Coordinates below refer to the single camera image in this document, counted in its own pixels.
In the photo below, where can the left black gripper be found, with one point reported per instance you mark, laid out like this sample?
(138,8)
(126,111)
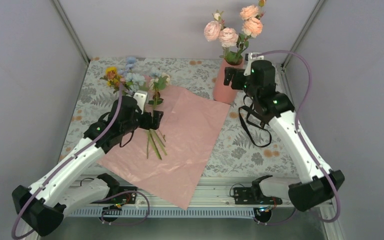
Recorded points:
(147,124)

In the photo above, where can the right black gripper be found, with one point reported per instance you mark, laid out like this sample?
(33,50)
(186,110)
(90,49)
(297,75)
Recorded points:
(235,84)

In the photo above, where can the purple pink wrapping paper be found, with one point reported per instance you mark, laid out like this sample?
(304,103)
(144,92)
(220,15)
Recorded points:
(191,125)

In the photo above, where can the purple flower bouquet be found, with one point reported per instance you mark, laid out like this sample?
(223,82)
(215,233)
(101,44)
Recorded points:
(128,82)

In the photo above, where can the pink rose flower stem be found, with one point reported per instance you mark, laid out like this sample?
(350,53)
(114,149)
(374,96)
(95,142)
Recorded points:
(229,39)

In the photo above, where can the peach rose flower stem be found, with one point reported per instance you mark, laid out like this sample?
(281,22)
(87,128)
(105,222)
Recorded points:
(252,26)

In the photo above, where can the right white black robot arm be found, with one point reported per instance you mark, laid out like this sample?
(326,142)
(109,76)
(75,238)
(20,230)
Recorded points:
(316,182)

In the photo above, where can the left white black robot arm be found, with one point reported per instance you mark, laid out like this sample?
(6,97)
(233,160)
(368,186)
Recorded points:
(100,137)

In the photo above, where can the floral patterned table mat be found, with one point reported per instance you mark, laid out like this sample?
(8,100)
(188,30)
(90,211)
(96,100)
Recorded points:
(235,153)

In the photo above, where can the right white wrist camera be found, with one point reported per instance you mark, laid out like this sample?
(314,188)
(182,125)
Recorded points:
(250,58)

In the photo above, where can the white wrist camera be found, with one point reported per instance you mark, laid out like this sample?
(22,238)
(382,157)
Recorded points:
(141,98)
(250,58)

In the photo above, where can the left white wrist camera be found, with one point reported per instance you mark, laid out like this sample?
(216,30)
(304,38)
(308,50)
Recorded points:
(141,98)

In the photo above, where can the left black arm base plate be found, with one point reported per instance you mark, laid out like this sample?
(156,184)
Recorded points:
(127,198)

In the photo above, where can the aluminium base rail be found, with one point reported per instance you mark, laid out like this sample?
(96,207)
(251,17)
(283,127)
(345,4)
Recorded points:
(212,199)

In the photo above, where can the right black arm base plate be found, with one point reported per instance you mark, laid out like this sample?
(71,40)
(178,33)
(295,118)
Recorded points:
(253,196)

